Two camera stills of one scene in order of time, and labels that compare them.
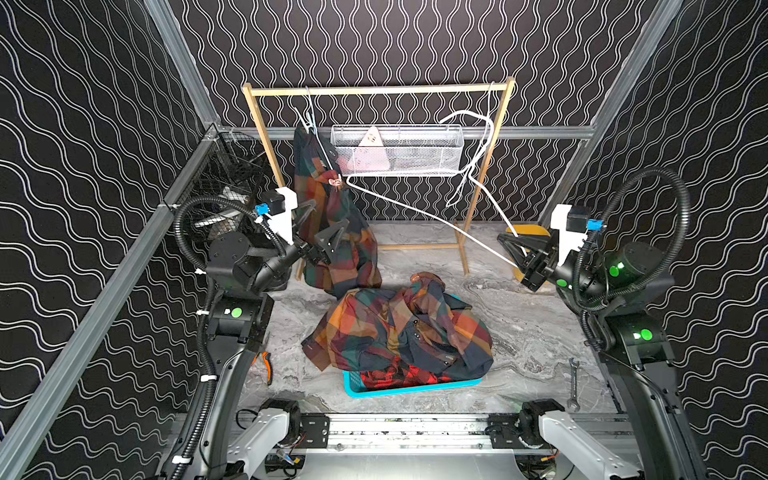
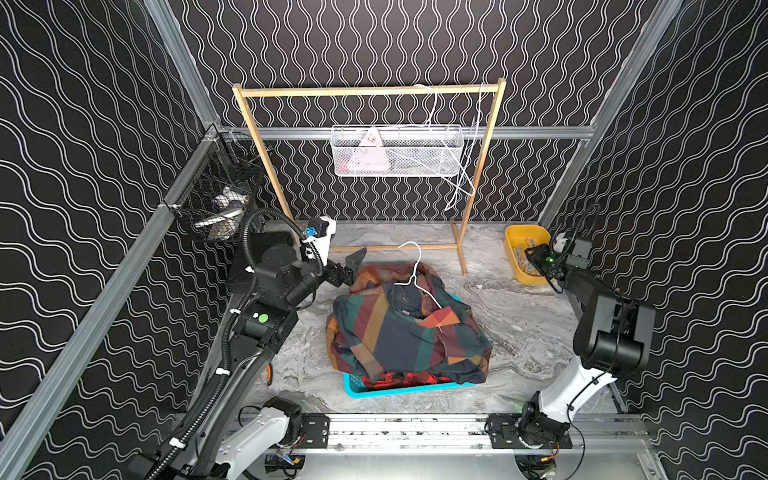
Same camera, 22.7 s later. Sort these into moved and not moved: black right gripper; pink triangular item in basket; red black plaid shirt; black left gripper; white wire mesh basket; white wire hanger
Moved: black right gripper; white wire hanger; black left gripper
Not moved: pink triangular item in basket; white wire mesh basket; red black plaid shirt
